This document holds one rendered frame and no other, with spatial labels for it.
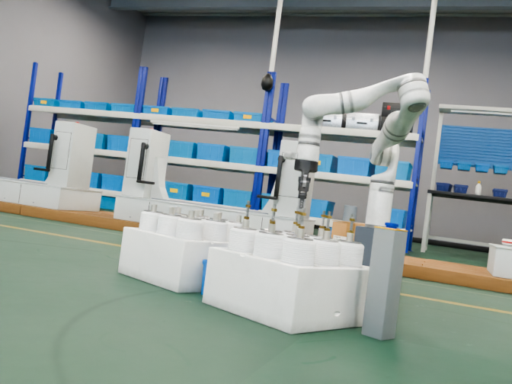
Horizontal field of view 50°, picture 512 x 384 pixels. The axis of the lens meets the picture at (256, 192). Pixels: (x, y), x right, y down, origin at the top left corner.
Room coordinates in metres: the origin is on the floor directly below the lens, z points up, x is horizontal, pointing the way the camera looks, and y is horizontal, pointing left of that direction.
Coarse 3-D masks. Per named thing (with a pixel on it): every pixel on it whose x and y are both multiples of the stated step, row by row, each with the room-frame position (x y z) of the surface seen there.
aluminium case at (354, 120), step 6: (348, 114) 6.28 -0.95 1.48; (354, 114) 6.26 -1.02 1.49; (360, 114) 6.24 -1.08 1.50; (366, 114) 6.22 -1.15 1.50; (372, 114) 6.20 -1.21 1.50; (378, 114) 6.18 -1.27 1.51; (348, 120) 6.28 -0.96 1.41; (354, 120) 6.26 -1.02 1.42; (360, 120) 6.24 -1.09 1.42; (366, 120) 6.22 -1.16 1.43; (372, 120) 6.20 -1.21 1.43; (378, 120) 6.18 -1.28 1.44; (348, 126) 6.28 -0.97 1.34; (354, 126) 6.26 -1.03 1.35; (360, 126) 6.24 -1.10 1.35; (366, 126) 6.22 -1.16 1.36; (372, 126) 6.20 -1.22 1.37; (378, 126) 6.20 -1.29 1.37
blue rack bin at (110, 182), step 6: (102, 174) 7.36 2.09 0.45; (108, 174) 7.33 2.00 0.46; (102, 180) 7.37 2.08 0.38; (108, 180) 7.34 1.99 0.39; (114, 180) 7.30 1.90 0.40; (120, 180) 7.27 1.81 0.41; (102, 186) 7.37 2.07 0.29; (108, 186) 7.34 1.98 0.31; (114, 186) 7.30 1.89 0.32; (120, 186) 7.27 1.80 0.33
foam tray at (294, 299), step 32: (224, 256) 1.68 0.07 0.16; (224, 288) 1.67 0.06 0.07; (256, 288) 1.57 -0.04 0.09; (288, 288) 1.48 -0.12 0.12; (320, 288) 1.53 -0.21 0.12; (352, 288) 1.63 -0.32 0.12; (256, 320) 1.56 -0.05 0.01; (288, 320) 1.47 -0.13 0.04; (320, 320) 1.54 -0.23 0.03; (352, 320) 1.65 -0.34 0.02
